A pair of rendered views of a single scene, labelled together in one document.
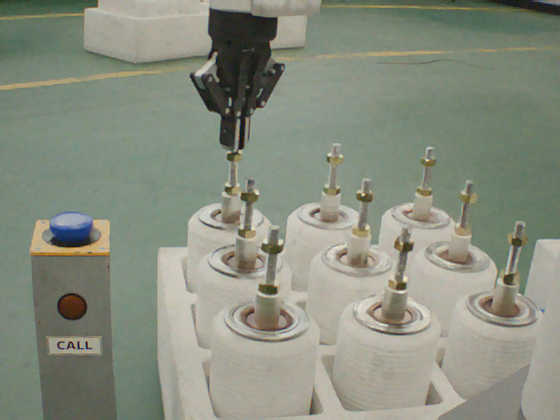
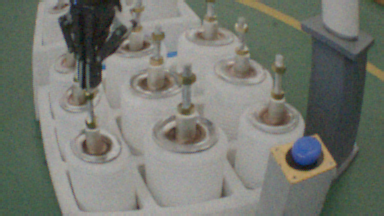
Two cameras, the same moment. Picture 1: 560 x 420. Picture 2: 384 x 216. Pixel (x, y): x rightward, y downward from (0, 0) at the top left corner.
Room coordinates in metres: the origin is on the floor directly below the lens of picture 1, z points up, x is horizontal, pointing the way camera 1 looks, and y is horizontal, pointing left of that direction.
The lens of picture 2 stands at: (0.78, 0.66, 0.68)
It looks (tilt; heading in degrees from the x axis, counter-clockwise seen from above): 32 degrees down; 263
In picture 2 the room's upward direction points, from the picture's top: 2 degrees clockwise
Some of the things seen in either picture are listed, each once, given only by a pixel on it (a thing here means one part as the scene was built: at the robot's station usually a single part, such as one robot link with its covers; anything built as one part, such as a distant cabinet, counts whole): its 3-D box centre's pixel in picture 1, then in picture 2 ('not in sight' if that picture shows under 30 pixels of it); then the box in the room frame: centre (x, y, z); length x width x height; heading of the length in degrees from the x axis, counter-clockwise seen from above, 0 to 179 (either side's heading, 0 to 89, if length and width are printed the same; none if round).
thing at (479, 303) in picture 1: (502, 308); (210, 36); (0.66, -0.22, 0.25); 0.08 x 0.08 x 0.01
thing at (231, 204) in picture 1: (231, 207); (93, 137); (0.83, 0.06, 0.26); 0.02 x 0.02 x 0.03
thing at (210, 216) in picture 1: (230, 217); (94, 145); (0.83, 0.06, 0.25); 0.08 x 0.08 x 0.01
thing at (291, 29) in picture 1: (247, 24); not in sight; (3.60, 0.24, 0.09); 0.39 x 0.39 x 0.18; 45
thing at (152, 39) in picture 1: (147, 31); not in sight; (3.19, 0.64, 0.09); 0.39 x 0.39 x 0.18; 49
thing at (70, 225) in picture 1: (71, 229); (306, 153); (0.60, 0.18, 0.32); 0.04 x 0.04 x 0.02
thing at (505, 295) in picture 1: (505, 296); (210, 29); (0.66, -0.22, 0.26); 0.02 x 0.02 x 0.03
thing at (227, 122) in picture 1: (223, 124); (100, 67); (0.81, 0.07, 0.37); 0.03 x 0.01 x 0.05; 141
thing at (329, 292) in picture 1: (346, 334); (155, 142); (0.74, -0.08, 0.16); 0.10 x 0.10 x 0.18
